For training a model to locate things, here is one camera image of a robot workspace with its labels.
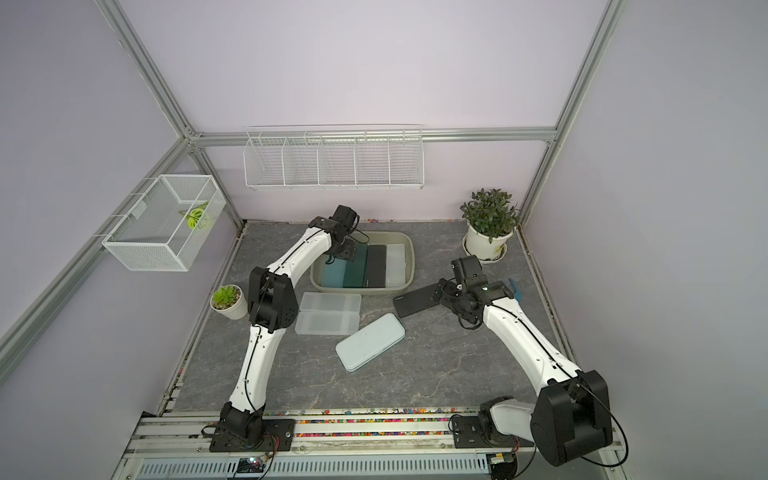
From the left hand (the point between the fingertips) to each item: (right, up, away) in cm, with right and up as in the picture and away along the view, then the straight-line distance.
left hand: (339, 250), depth 102 cm
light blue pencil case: (+8, -29, -15) cm, 34 cm away
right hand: (+34, -14, -17) cm, 40 cm away
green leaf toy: (-35, +9, -21) cm, 42 cm away
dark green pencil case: (+6, -7, -1) cm, 9 cm away
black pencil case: (+26, -16, -5) cm, 31 cm away
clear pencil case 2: (-2, -22, -11) cm, 25 cm away
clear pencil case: (0, -17, -5) cm, 18 cm away
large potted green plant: (+50, +11, -8) cm, 52 cm away
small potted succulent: (-31, -15, -13) cm, 37 cm away
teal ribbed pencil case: (-2, -8, -1) cm, 8 cm away
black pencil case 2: (+13, -8, -1) cm, 15 cm away
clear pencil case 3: (+20, -5, +4) cm, 21 cm away
